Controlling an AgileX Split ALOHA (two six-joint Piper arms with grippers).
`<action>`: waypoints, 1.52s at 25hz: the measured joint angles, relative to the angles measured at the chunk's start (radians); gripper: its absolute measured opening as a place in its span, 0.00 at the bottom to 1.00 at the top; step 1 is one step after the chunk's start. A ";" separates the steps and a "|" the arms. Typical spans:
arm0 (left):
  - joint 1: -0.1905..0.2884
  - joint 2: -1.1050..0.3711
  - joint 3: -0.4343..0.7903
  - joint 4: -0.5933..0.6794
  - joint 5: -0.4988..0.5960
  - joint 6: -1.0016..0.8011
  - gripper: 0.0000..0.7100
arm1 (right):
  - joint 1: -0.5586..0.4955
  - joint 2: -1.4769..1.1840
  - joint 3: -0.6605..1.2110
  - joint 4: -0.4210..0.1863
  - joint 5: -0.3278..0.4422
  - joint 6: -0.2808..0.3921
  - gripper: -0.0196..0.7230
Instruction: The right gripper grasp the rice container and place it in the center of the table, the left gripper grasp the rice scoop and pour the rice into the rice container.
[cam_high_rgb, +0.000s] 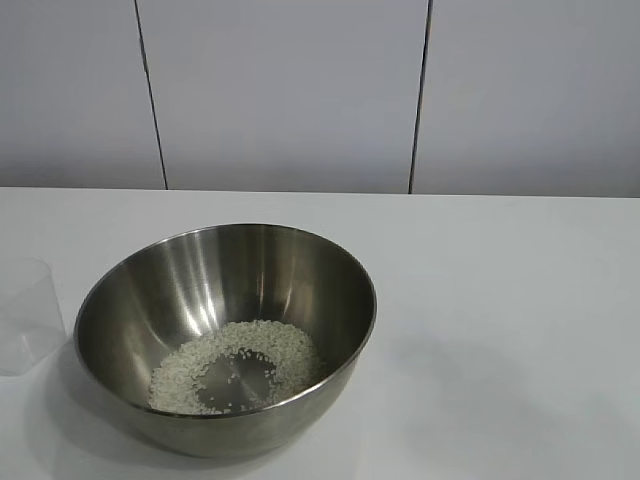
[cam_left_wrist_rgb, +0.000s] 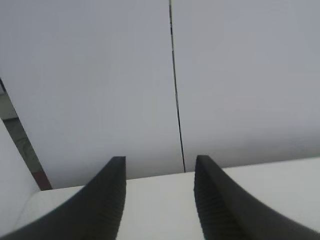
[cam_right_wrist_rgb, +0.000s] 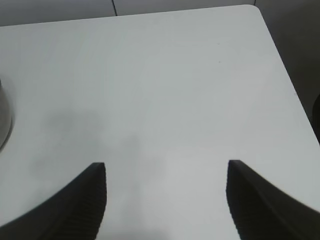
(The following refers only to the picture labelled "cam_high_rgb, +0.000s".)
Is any white uncooked rice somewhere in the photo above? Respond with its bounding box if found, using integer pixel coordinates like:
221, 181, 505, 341
148, 319, 324, 415

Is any stainless steel mixing bowl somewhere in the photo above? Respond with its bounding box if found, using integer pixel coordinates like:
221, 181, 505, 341
73, 222, 378, 459

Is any clear plastic measuring cup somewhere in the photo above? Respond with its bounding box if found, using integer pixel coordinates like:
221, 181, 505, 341
0, 257, 66, 377

